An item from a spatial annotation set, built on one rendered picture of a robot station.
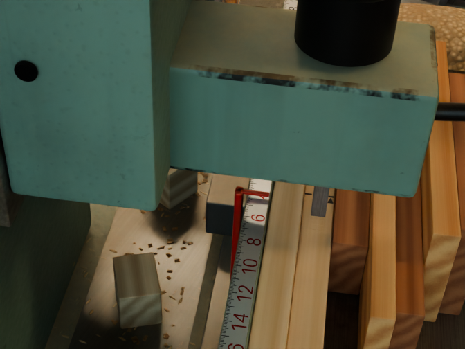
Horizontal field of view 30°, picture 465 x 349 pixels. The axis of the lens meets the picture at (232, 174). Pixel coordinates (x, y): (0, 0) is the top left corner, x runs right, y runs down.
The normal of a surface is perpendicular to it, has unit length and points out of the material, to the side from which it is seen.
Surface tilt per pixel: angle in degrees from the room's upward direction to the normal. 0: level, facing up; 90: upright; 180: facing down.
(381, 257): 0
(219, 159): 90
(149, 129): 90
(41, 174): 90
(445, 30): 17
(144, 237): 0
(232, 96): 90
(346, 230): 0
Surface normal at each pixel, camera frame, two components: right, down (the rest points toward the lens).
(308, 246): 0.04, -0.75
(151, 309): 0.20, 0.66
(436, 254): -0.14, 0.66
